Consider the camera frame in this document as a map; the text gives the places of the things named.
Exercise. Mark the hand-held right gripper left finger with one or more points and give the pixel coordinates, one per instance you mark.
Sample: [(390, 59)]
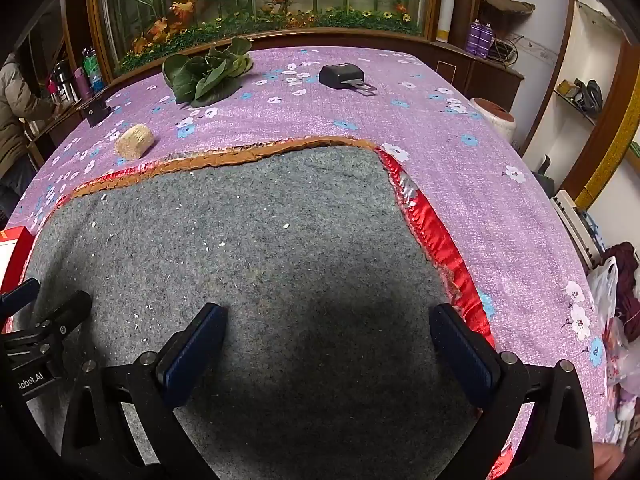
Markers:
[(195, 355)]

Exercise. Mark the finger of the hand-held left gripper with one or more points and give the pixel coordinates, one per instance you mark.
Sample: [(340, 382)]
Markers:
[(65, 315), (20, 292)]

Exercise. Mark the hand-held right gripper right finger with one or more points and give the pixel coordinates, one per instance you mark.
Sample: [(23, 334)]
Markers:
[(465, 355)]

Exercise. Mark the red rimmed white tray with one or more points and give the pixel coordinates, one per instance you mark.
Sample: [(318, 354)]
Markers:
[(22, 245)]

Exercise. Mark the grey felt mat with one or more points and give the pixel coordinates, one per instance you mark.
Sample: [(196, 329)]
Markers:
[(275, 240)]

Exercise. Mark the white plastic bag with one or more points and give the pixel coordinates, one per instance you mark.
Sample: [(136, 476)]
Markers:
[(602, 285)]

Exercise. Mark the white ribbed appliance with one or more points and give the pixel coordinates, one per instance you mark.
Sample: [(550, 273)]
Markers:
[(575, 225)]

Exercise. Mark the maroon cloth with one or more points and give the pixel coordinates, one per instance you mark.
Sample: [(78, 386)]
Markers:
[(627, 280)]

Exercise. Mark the tan rice puff roll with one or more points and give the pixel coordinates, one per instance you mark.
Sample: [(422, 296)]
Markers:
[(134, 142)]

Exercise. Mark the black cylindrical holder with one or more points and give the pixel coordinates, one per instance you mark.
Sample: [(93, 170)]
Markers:
[(97, 112)]

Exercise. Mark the steel thermos flask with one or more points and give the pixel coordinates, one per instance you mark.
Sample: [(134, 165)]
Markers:
[(61, 82)]

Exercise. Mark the mauve drinking bottle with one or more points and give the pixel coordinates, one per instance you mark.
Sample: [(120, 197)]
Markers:
[(82, 84)]

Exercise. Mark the green label plastic bottle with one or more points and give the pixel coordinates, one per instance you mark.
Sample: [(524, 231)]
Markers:
[(93, 70)]

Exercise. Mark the white bucket red lid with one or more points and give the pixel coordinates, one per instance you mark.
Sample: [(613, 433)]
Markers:
[(492, 117)]

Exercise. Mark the purple floral tablecloth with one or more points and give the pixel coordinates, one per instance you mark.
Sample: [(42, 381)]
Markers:
[(350, 110)]

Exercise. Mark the black bag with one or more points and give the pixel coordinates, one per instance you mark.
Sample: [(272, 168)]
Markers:
[(590, 96)]

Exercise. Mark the black car key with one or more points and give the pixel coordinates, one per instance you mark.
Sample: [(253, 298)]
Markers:
[(337, 75)]

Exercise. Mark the purple bottles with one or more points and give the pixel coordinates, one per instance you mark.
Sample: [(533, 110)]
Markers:
[(486, 41)]

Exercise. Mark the purple spray can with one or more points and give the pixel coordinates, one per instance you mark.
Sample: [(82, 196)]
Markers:
[(473, 37)]

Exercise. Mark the white rolled poster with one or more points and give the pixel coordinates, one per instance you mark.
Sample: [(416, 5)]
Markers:
[(446, 0)]

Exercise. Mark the artificial plant glass display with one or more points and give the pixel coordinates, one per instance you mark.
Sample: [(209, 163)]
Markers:
[(260, 0)]

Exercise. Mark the gold door frame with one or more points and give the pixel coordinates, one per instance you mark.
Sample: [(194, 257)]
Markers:
[(615, 150)]

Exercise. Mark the brown wall shelf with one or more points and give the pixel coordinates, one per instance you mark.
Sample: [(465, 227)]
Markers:
[(507, 5)]

